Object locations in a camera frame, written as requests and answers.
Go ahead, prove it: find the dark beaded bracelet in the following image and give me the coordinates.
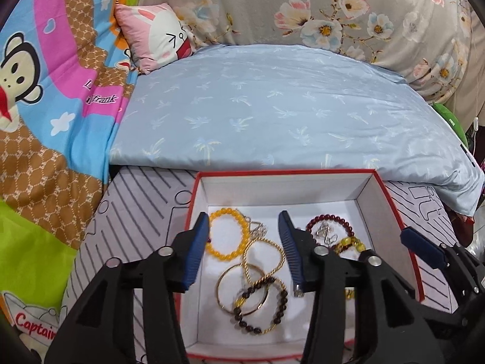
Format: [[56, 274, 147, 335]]
[[231, 276, 289, 336]]

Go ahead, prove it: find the gold chain bracelet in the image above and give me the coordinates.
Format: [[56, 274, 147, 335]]
[[241, 234, 286, 285]]

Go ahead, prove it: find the silver filigree earring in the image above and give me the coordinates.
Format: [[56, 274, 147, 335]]
[[315, 221, 339, 247], [242, 215, 267, 241]]

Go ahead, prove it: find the grey striped bed sheet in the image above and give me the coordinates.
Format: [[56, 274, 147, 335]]
[[60, 165, 471, 364]]

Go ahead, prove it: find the green plastic object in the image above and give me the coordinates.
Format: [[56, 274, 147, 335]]
[[432, 103, 469, 148]]

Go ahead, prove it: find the red cardboard box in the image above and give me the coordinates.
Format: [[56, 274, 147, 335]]
[[177, 170, 423, 362]]

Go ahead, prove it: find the grey floral quilt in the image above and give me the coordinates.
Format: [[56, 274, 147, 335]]
[[140, 0, 472, 102]]

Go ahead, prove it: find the light blue pillow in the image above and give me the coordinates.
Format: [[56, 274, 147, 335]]
[[109, 45, 484, 215]]

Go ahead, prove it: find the colourful monkey cartoon blanket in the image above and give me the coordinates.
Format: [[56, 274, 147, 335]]
[[1, 0, 137, 363]]

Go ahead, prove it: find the pink cartoon cushion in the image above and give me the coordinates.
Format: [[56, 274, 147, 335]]
[[114, 3, 195, 74]]

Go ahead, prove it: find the yellow amber bracelet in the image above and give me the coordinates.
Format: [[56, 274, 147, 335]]
[[333, 236, 367, 256]]

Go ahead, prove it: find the dark red bead bracelet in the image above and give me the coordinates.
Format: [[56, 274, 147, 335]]
[[305, 214, 356, 240]]

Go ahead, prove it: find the white cord with switch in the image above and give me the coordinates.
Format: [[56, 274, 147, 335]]
[[469, 113, 483, 152]]

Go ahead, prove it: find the gold bangle ring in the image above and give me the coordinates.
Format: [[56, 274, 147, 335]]
[[215, 262, 271, 316]]

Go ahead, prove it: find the yellow bead bracelet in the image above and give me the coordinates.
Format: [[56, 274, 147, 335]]
[[205, 207, 252, 262]]

